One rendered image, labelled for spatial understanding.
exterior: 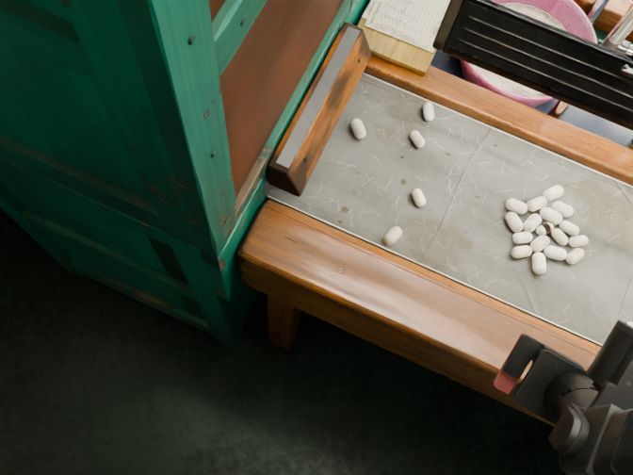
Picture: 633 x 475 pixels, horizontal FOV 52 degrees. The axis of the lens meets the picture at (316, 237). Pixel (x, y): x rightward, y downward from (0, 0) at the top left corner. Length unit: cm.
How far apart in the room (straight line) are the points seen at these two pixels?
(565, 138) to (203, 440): 113
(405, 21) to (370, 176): 31
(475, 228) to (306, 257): 30
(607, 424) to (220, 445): 131
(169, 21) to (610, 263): 89
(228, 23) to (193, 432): 131
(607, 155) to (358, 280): 50
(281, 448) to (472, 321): 83
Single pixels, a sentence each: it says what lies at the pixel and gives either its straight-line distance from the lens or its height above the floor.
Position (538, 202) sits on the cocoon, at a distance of 116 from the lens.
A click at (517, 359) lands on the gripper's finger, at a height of 106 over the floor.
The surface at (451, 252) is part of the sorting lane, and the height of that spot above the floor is 74.
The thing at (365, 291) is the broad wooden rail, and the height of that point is 76.
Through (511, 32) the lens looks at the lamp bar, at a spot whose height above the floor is 110.
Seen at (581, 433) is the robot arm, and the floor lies 123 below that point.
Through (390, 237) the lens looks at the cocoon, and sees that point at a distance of 106.
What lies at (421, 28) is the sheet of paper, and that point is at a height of 78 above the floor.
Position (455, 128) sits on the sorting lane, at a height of 74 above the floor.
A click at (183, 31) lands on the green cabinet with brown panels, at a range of 52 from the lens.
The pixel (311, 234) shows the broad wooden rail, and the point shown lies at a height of 76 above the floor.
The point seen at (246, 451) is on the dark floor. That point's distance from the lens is 175.
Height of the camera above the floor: 175
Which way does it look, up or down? 70 degrees down
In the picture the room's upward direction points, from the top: 11 degrees clockwise
